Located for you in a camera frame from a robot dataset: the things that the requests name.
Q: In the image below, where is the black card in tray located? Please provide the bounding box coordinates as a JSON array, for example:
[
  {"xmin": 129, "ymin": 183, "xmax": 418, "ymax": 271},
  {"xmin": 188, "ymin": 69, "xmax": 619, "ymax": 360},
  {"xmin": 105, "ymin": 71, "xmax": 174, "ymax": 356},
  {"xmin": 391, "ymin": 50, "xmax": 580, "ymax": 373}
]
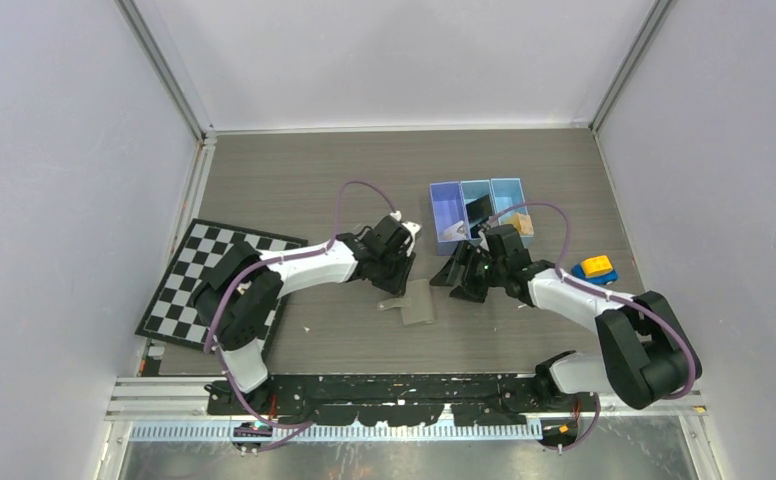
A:
[{"xmin": 465, "ymin": 195, "xmax": 493, "ymax": 238}]

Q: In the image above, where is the white card in tray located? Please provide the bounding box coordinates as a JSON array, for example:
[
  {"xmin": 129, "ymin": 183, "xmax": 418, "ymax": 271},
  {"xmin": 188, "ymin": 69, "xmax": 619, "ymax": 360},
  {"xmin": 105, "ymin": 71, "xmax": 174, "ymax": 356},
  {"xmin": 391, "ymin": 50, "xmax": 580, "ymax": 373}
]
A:
[{"xmin": 439, "ymin": 221, "xmax": 468, "ymax": 242}]

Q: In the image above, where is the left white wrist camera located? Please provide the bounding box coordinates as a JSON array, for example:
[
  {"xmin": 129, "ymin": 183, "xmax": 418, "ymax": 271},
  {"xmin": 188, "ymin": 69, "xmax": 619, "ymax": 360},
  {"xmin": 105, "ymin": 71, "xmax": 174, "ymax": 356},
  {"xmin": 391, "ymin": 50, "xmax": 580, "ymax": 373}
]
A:
[{"xmin": 401, "ymin": 221, "xmax": 422, "ymax": 257}]

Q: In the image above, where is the grey blue card holder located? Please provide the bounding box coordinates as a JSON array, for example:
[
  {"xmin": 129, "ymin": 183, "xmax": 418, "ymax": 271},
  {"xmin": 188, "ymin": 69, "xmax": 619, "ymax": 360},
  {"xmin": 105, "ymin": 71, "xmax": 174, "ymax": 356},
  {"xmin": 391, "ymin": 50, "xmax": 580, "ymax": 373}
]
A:
[{"xmin": 377, "ymin": 279, "xmax": 436, "ymax": 327}]

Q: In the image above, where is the yellow blue toy block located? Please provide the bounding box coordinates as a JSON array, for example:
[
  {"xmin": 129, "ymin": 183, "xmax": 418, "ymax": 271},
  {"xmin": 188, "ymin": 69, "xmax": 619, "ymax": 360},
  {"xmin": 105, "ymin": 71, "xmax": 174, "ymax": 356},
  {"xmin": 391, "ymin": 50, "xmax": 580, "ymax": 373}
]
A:
[{"xmin": 571, "ymin": 255, "xmax": 619, "ymax": 285}]

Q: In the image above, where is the orange card stack in tray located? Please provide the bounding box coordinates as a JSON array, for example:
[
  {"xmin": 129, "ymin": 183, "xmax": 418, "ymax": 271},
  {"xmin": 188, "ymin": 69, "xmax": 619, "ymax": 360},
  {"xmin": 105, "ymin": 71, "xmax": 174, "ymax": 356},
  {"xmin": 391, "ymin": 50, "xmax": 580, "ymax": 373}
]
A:
[{"xmin": 507, "ymin": 212, "xmax": 534, "ymax": 237}]

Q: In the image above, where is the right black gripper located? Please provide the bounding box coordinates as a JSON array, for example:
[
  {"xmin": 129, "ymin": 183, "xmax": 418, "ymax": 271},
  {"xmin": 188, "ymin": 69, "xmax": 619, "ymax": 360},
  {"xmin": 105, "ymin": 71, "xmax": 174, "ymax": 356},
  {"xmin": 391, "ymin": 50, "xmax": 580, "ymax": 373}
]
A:
[{"xmin": 430, "ymin": 240, "xmax": 507, "ymax": 304}]

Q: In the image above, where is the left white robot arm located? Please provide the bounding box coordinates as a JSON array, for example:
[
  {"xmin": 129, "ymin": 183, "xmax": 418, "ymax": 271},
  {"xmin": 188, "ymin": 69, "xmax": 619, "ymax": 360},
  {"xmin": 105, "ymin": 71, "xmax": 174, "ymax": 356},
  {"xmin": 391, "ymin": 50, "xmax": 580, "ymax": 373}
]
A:
[{"xmin": 188, "ymin": 212, "xmax": 421, "ymax": 414}]

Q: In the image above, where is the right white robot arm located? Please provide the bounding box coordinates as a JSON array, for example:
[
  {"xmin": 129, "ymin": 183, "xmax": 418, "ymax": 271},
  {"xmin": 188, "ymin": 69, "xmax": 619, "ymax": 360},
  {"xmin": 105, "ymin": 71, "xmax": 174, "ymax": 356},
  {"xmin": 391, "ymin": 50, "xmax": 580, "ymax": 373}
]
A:
[{"xmin": 430, "ymin": 226, "xmax": 702, "ymax": 411}]

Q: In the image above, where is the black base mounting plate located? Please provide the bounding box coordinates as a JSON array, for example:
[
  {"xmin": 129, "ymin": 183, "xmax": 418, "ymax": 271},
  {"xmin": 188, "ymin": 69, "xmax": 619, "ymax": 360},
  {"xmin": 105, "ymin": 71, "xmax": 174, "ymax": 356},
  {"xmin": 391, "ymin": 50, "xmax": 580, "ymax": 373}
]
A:
[{"xmin": 204, "ymin": 373, "xmax": 598, "ymax": 427}]

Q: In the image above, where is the black white checkerboard mat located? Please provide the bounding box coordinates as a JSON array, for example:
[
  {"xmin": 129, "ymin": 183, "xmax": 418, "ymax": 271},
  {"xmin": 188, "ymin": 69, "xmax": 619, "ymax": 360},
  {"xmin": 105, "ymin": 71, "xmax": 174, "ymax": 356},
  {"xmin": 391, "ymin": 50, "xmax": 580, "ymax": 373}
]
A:
[{"xmin": 135, "ymin": 219, "xmax": 308, "ymax": 350}]

